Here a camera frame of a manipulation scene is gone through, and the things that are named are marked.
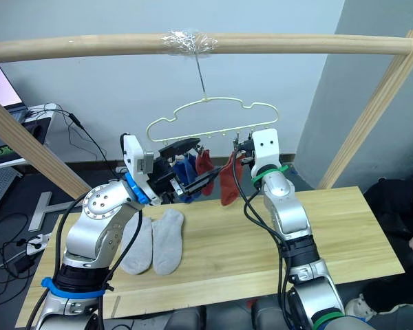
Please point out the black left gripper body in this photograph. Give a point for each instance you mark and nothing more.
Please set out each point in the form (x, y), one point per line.
(161, 176)

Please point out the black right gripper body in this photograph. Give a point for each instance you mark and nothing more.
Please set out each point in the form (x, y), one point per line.
(248, 148)

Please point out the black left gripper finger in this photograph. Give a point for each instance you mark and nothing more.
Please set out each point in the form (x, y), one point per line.
(180, 146)
(201, 183)

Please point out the blue sock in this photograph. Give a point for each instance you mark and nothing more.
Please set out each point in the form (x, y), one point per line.
(186, 170)

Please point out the large red sock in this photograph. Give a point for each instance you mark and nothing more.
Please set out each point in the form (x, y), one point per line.
(229, 185)

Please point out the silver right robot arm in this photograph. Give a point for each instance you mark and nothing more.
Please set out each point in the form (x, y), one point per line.
(289, 220)

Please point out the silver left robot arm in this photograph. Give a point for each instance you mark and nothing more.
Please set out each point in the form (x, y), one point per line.
(96, 220)

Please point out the cream plastic clip hanger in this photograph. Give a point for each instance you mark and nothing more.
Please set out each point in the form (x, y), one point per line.
(206, 99)

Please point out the small red sock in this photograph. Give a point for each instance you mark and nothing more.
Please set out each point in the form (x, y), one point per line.
(203, 163)

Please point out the grey sock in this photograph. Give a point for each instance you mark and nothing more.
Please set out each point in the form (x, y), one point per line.
(168, 240)
(137, 244)

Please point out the clear tape wrap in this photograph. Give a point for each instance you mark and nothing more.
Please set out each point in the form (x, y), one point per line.
(187, 43)

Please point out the white side desk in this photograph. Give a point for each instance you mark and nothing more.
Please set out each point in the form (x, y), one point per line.
(38, 137)

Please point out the round wooden rod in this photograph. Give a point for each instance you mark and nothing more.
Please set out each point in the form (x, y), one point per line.
(89, 44)

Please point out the white power strip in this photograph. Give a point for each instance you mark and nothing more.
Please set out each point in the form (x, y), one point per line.
(38, 244)

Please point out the dark rounded shape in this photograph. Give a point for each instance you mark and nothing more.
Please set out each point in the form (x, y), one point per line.
(266, 315)

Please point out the bystander black clothing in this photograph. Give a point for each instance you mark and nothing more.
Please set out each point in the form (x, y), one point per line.
(392, 206)

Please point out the black mat with green logo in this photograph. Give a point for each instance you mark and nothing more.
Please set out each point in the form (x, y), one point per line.
(0, 153)

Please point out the black power adapter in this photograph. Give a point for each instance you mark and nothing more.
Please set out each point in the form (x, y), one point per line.
(23, 265)

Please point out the pink lit monitor screen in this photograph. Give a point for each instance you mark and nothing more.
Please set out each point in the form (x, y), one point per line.
(0, 87)

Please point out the white shoe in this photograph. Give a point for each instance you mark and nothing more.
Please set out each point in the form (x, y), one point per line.
(359, 306)

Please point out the bystander black trouser leg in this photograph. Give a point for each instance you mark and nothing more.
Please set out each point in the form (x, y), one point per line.
(395, 292)

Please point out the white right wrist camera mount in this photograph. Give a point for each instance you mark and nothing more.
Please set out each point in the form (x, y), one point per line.
(266, 146)

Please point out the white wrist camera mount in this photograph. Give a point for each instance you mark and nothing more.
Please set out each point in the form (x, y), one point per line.
(266, 146)
(135, 156)

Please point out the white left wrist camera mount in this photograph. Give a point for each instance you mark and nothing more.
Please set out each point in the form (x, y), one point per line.
(135, 156)

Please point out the slanted wooden post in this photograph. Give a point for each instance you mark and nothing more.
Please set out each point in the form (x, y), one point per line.
(27, 144)
(365, 120)

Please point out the silver metal T bracket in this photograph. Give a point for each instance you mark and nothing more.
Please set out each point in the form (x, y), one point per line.
(43, 208)

